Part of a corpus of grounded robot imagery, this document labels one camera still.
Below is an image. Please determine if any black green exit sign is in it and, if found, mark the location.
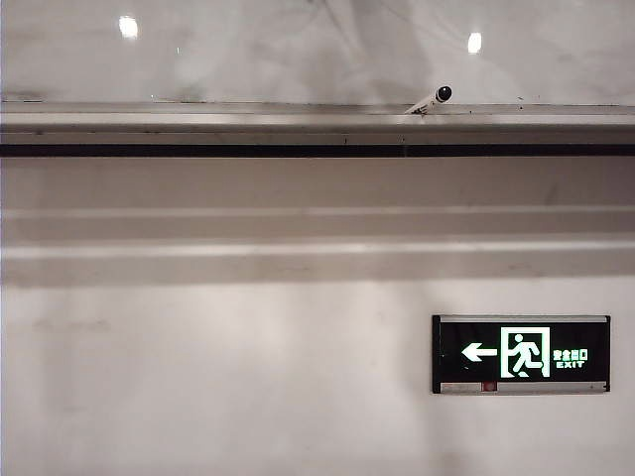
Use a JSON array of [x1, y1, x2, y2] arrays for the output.
[[431, 313, 612, 396]]

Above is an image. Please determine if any white marker with black cap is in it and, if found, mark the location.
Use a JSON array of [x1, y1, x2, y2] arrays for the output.
[[404, 84, 454, 116]]

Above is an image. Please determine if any white whiteboard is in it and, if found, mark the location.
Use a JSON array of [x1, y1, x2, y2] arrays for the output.
[[0, 0, 635, 105]]

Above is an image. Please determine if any aluminium marker tray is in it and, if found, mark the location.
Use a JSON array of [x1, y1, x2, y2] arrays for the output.
[[0, 100, 635, 147]]

